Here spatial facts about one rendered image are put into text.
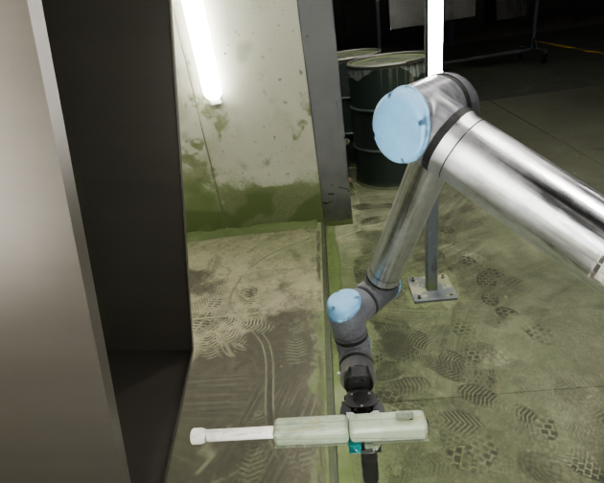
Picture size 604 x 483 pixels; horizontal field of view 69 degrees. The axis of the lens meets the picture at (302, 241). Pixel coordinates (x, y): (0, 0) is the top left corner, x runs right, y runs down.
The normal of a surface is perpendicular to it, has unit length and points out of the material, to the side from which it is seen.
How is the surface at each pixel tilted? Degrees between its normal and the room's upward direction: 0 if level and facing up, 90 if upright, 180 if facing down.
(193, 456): 0
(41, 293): 90
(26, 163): 90
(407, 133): 87
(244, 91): 90
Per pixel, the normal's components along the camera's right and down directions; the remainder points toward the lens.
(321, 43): -0.03, 0.48
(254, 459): -0.14, -0.87
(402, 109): -0.78, 0.34
